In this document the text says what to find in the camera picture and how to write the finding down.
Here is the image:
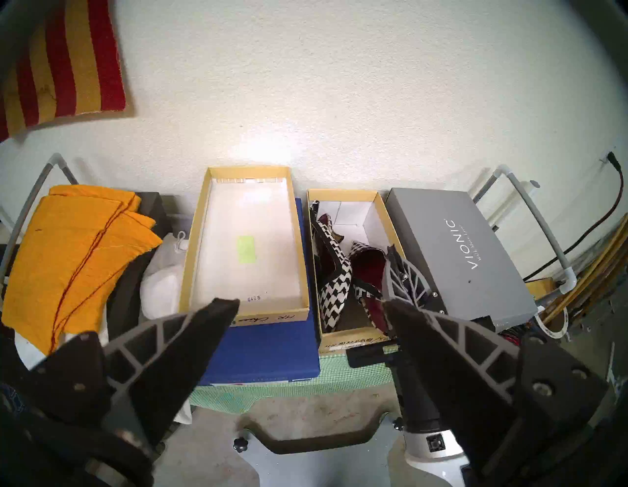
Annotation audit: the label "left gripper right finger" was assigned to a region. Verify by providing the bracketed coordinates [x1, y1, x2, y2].
[382, 299, 610, 475]

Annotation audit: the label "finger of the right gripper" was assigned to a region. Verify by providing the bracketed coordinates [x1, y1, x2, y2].
[406, 264, 445, 316]
[382, 243, 409, 303]

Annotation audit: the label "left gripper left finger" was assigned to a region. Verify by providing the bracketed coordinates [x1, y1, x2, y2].
[15, 297, 242, 452]

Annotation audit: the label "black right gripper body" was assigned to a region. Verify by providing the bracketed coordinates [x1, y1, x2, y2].
[345, 341, 450, 436]

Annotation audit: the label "houndstooth high heel shoe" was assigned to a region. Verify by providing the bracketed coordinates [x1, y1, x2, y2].
[310, 200, 354, 334]
[349, 239, 394, 336]

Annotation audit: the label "yellow cardboard shoe box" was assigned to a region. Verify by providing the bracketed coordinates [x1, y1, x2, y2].
[306, 189, 409, 355]

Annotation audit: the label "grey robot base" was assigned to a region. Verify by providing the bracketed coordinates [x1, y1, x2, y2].
[235, 407, 409, 487]

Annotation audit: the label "grey Vionic shoe box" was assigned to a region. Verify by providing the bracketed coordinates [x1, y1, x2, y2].
[385, 187, 540, 335]

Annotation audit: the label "blue shoe box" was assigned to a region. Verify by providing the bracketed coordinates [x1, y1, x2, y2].
[198, 197, 321, 387]

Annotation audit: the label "yellow shoe box lid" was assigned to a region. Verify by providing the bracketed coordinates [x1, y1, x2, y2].
[179, 165, 311, 328]

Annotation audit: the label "orange folded cloth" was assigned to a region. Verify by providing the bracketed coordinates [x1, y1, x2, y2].
[2, 184, 164, 357]

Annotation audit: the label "leaning wooden boards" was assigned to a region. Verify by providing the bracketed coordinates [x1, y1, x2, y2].
[540, 211, 628, 325]

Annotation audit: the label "red yellow striped flag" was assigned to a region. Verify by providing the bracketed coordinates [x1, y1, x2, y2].
[0, 0, 127, 143]

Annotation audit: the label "white tape ring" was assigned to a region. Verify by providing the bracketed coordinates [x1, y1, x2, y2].
[534, 303, 571, 340]

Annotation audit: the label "grey pipe table rail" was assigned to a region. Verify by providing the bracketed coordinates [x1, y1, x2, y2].
[472, 164, 580, 296]
[0, 153, 80, 286]

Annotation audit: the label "black red power cable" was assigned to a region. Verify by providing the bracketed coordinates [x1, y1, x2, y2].
[522, 152, 625, 284]

